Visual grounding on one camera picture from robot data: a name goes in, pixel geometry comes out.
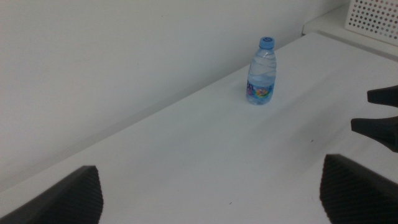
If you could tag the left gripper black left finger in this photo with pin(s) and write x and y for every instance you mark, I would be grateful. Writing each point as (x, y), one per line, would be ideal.
(62, 202)

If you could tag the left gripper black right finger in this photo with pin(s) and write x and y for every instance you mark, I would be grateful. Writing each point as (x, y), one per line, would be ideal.
(357, 196)

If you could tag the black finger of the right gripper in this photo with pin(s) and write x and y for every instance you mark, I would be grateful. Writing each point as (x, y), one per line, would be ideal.
(384, 96)
(379, 130)

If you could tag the clear water bottle blue cap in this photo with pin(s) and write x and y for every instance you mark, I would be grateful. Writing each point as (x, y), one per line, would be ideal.
(261, 77)

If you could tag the white perforated plastic basket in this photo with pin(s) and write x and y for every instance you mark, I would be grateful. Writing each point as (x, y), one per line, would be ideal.
(373, 21)

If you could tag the white side shelf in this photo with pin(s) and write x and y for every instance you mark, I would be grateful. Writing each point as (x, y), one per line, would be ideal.
(329, 26)

